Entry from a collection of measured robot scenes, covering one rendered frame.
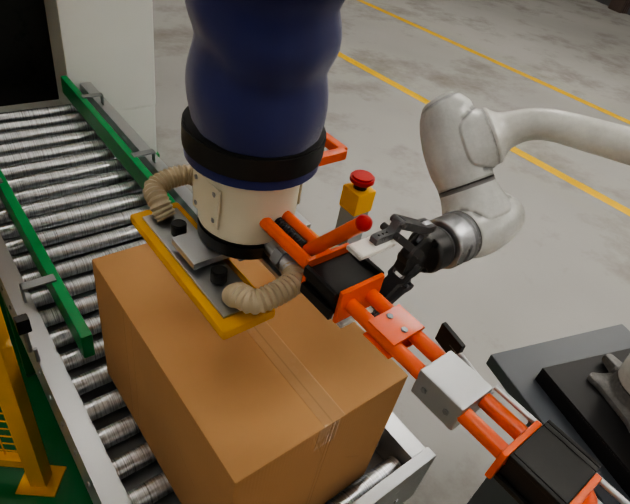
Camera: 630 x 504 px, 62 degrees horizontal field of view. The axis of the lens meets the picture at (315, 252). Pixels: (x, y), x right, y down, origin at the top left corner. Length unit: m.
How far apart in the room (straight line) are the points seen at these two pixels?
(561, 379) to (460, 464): 0.83
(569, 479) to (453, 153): 0.53
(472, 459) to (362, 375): 1.23
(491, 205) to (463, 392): 0.38
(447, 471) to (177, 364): 1.36
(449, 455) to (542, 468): 1.56
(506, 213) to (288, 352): 0.48
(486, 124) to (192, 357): 0.67
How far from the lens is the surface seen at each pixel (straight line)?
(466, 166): 0.93
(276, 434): 0.94
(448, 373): 0.68
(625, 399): 1.47
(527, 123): 0.97
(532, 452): 0.65
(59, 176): 2.29
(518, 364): 1.51
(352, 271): 0.76
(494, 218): 0.94
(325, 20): 0.73
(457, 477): 2.16
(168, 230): 0.99
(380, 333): 0.70
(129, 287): 1.16
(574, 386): 1.48
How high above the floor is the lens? 1.75
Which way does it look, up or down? 39 degrees down
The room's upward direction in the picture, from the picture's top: 12 degrees clockwise
